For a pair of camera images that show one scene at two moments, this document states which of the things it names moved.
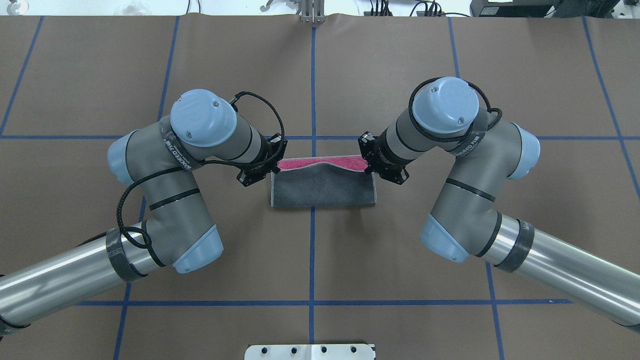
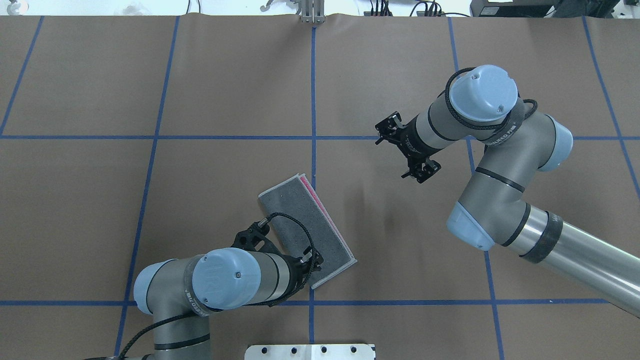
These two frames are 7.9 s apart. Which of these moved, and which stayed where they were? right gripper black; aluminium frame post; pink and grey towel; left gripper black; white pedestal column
Moved: pink and grey towel; right gripper black; left gripper black
Stayed: white pedestal column; aluminium frame post
